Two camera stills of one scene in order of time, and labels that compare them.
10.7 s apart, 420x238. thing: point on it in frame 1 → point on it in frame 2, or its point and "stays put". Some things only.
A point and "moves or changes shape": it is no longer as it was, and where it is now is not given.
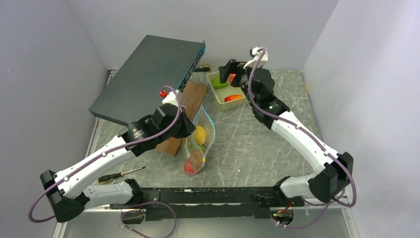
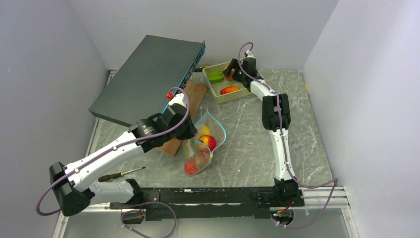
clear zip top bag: [195, 147] moves or changes shape
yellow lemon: [199, 135] moves or changes shape
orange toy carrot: [232, 97] → [229, 89]
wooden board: [192, 98] stays put
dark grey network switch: [134, 92] stays put
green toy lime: [217, 85] → [216, 77]
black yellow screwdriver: [111, 177] stays put
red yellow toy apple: [231, 77] moves or changes shape
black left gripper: [188, 127] stays put
